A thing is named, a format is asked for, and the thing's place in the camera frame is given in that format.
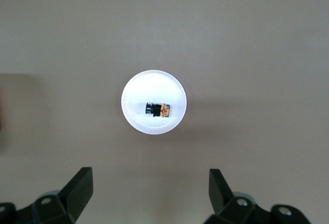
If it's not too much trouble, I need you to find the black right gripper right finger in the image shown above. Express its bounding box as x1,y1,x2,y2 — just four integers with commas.
205,169,313,224

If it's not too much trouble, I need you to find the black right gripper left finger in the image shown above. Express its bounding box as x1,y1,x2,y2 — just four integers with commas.
0,166,93,224

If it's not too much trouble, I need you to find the orange black switch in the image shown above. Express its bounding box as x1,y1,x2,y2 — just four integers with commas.
144,102,171,119

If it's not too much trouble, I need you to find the pink round plate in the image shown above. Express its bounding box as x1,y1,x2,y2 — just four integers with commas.
121,69,188,135

